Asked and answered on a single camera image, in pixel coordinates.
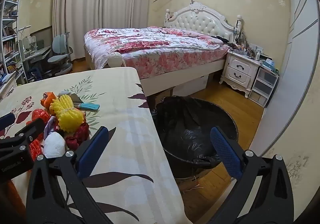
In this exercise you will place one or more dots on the white tufted bed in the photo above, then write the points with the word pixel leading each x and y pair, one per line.
pixel 197 20

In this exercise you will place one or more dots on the white nightstand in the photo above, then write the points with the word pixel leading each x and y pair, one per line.
pixel 240 71

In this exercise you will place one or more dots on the teal box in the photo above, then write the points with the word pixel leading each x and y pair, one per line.
pixel 268 65

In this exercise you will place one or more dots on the purple wrapper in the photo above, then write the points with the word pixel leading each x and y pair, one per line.
pixel 50 125

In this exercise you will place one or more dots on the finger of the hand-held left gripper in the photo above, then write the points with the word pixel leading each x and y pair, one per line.
pixel 6 121
pixel 32 127

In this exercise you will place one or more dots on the yellow foam fruit net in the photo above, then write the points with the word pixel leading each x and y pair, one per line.
pixel 67 119

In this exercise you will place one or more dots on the black plastic bin bag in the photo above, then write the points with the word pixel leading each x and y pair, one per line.
pixel 190 120

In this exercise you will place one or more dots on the white storage box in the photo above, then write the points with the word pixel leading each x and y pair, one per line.
pixel 192 86

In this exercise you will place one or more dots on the grey ergonomic chair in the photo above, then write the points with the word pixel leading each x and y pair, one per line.
pixel 58 44

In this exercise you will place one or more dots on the clear plastic drawer unit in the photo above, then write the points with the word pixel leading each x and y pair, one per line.
pixel 262 86

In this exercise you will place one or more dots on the grey study desk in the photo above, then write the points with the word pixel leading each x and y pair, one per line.
pixel 37 52

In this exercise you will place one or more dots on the teal and white tube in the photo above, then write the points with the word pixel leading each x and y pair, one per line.
pixel 88 106

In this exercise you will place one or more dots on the white crumpled paper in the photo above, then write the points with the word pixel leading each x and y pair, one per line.
pixel 53 145

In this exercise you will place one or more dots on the white bookshelf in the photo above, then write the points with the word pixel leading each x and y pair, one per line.
pixel 10 39

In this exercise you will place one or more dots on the dark red wrappers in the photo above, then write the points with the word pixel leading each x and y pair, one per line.
pixel 82 131

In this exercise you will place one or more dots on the dark red mesh net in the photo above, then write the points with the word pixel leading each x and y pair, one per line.
pixel 72 142

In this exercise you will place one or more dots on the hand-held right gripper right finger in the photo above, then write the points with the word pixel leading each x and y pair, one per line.
pixel 226 151

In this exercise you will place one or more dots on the clutter of bottles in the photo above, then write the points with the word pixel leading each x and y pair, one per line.
pixel 246 49

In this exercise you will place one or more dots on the floral cream tablecloth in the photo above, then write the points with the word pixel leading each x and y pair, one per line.
pixel 120 104

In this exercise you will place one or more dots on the orange crumpled packet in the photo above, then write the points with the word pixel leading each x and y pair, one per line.
pixel 48 100

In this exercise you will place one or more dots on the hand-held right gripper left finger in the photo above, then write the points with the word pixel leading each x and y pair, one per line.
pixel 92 150

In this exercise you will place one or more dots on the dark woven trash bin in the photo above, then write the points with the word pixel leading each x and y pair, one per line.
pixel 186 166

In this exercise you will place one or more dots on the white wardrobe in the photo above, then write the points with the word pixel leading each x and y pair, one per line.
pixel 300 39

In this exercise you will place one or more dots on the pink floral quilt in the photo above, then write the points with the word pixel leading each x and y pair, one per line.
pixel 155 46

